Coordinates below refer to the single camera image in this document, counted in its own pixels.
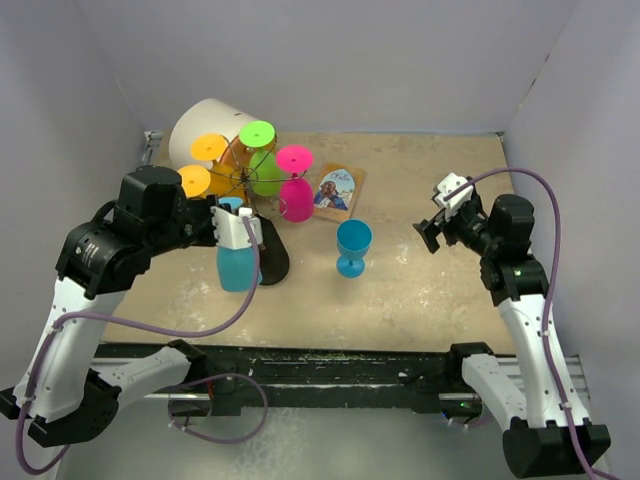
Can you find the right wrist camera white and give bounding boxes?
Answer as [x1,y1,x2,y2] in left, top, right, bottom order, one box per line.
[432,172,475,222]

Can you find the blue wine glass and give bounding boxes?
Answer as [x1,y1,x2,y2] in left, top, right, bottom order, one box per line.
[336,219,373,279]
[216,197,257,292]

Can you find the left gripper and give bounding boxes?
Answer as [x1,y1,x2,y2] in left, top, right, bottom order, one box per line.
[146,193,231,257]

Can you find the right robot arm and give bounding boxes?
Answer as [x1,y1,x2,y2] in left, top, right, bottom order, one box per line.
[414,188,611,479]

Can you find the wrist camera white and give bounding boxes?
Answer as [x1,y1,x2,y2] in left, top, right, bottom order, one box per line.
[211,206,263,250]
[432,172,475,222]

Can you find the orange wine glass back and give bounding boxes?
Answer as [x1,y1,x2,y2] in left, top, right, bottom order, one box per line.
[177,165,211,198]

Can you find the orange wine glass front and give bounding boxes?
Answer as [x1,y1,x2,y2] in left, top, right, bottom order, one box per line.
[190,133,246,199]

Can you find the blue wine glass front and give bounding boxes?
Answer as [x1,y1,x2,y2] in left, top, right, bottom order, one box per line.
[216,197,257,292]

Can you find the orange picture book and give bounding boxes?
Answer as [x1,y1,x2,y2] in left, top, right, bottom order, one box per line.
[313,162,366,223]

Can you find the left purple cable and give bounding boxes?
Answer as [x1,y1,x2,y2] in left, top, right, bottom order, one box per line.
[14,217,271,476]

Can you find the orange wine glass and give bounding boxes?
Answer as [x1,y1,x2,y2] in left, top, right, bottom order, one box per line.
[190,133,246,199]
[177,165,211,198]

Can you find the metal wine glass rack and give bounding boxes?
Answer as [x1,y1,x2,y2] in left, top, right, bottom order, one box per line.
[207,130,309,286]

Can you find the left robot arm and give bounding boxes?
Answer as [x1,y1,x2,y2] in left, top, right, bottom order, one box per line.
[1,166,216,448]

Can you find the pink wine glass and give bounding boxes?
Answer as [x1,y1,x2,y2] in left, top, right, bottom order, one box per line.
[276,145,314,223]

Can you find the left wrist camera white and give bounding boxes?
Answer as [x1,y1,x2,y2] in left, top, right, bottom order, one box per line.
[211,206,263,250]

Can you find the white cylinder container orange lid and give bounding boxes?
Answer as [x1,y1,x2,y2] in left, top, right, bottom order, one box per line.
[168,98,257,169]

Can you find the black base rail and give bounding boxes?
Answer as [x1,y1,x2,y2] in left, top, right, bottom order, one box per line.
[94,342,506,416]

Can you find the green wine glass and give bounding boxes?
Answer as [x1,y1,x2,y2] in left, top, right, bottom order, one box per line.
[239,120,283,197]

